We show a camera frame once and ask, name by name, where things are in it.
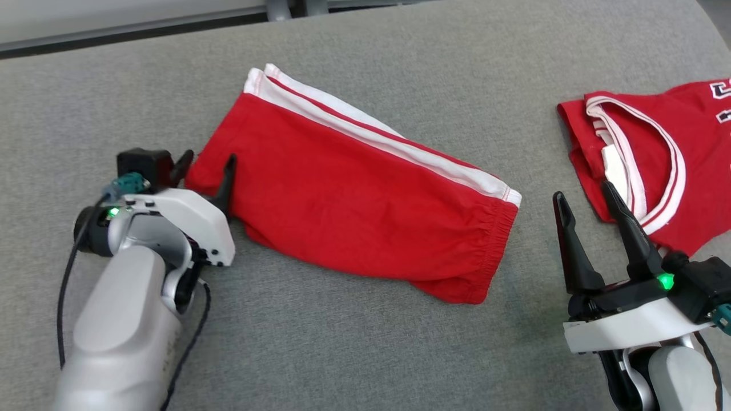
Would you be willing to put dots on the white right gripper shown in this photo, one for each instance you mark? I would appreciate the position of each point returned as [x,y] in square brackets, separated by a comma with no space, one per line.
[628,328]

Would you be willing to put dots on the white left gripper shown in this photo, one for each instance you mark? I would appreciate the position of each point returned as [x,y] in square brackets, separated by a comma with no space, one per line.
[194,217]

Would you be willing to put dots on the red shirt white sleeves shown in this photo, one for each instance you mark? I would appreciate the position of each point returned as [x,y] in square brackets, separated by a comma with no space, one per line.
[705,182]

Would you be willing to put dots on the red shorts white side stripes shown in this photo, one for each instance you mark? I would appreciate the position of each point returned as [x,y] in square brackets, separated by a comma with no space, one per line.
[342,200]

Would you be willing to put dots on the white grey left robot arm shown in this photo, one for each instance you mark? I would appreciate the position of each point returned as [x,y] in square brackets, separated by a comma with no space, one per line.
[125,342]

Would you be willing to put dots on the grey fabric sofa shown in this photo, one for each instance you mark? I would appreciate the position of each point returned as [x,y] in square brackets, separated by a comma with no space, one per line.
[400,354]

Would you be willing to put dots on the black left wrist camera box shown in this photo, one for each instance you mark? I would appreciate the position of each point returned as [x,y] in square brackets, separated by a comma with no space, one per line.
[143,165]

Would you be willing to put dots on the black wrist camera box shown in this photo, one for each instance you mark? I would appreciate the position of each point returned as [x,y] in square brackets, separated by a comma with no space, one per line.
[705,285]
[143,165]

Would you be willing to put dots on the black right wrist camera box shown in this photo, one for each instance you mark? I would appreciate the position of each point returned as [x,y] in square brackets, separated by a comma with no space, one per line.
[705,285]

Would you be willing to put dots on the grey cylinder post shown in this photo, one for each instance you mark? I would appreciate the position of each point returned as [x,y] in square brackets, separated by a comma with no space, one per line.
[278,8]
[316,5]

